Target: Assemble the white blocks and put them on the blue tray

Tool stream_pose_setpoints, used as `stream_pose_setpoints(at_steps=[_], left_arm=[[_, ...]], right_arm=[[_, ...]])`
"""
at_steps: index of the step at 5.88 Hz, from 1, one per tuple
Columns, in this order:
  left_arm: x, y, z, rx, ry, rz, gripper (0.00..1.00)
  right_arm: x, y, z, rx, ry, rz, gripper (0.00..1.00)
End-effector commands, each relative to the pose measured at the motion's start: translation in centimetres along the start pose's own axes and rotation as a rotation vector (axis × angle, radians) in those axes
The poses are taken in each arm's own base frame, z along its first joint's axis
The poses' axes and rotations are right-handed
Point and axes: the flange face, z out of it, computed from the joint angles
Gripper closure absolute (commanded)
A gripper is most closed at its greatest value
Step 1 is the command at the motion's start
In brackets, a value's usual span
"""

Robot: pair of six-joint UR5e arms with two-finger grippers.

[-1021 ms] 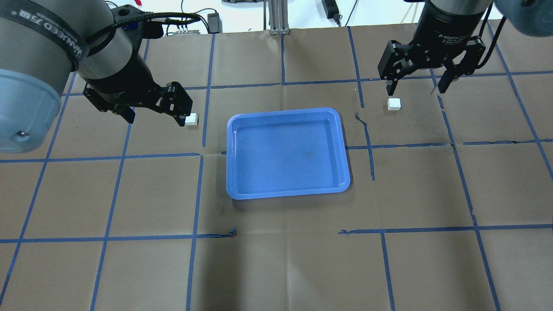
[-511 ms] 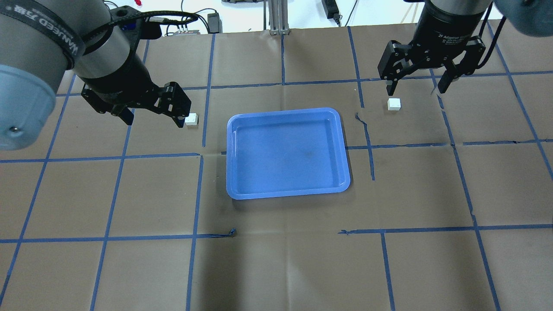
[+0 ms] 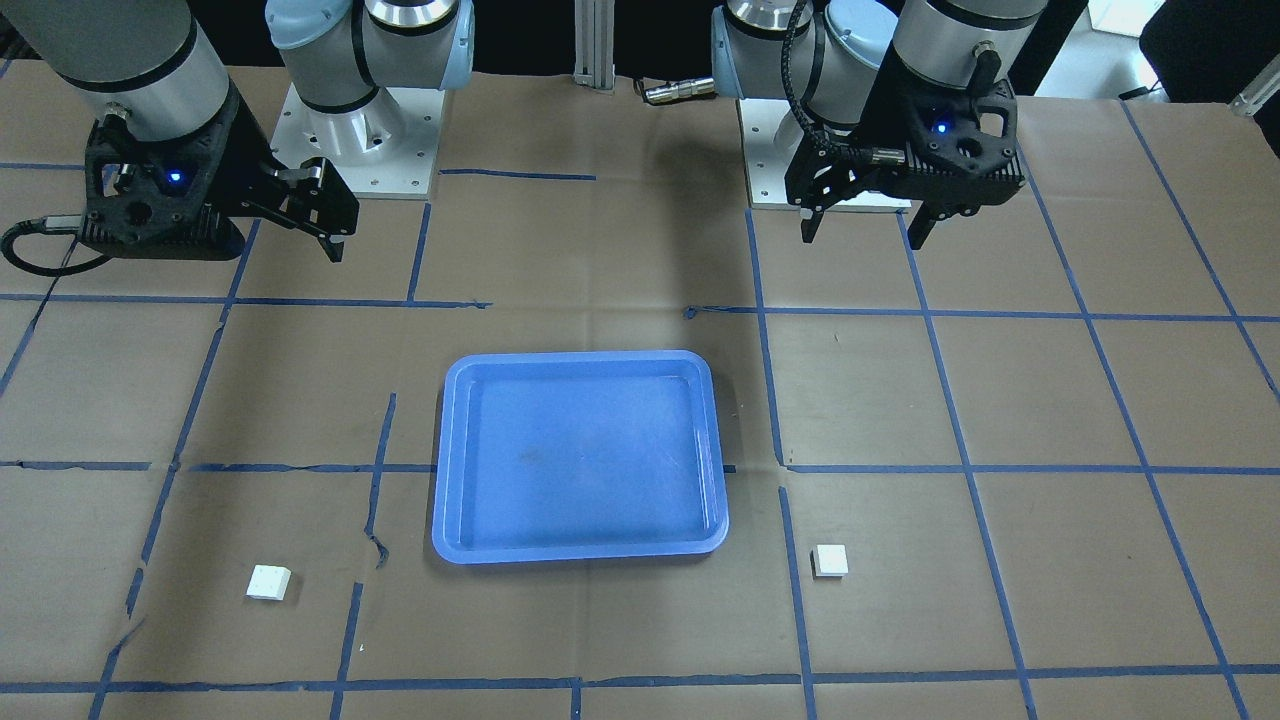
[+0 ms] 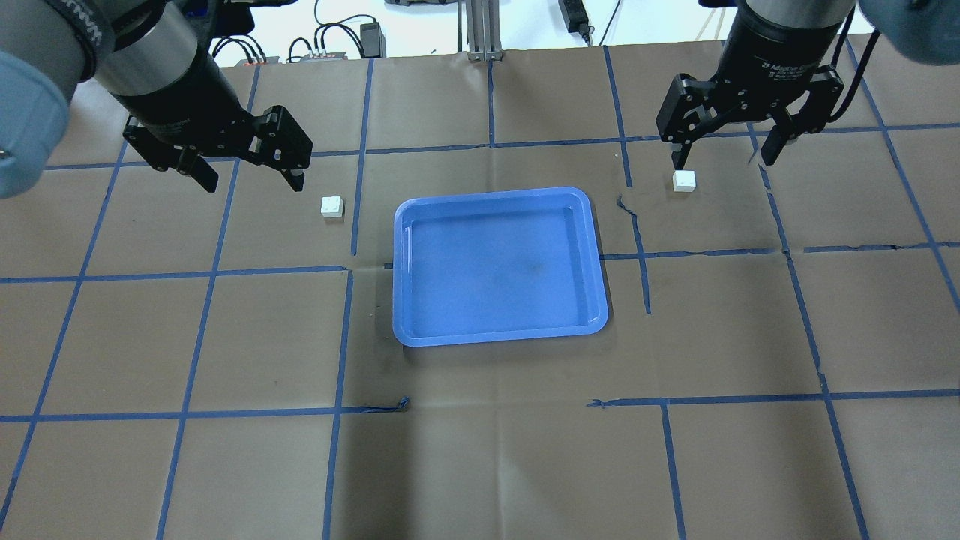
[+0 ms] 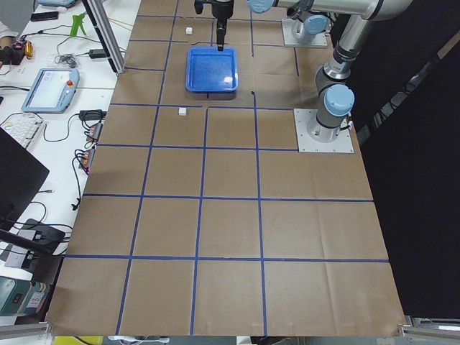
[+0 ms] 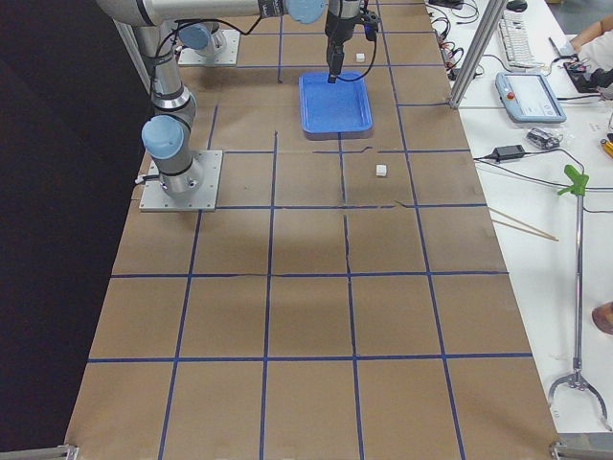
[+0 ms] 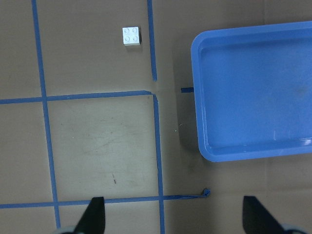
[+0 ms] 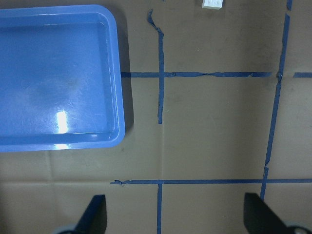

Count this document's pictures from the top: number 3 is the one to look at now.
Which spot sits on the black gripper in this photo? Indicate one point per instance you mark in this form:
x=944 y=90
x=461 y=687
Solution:
x=858 y=128
x=243 y=152

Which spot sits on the white block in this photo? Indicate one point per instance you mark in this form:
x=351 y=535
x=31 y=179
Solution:
x=268 y=583
x=829 y=561

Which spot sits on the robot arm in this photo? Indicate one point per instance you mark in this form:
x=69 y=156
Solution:
x=154 y=58
x=837 y=55

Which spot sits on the blue plastic tray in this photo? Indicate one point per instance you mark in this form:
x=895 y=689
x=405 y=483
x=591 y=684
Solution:
x=577 y=456

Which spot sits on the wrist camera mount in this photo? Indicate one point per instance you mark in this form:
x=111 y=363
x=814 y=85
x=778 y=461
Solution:
x=156 y=200
x=960 y=150

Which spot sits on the aluminium frame post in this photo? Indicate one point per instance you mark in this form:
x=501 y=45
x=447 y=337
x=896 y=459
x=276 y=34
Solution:
x=593 y=45

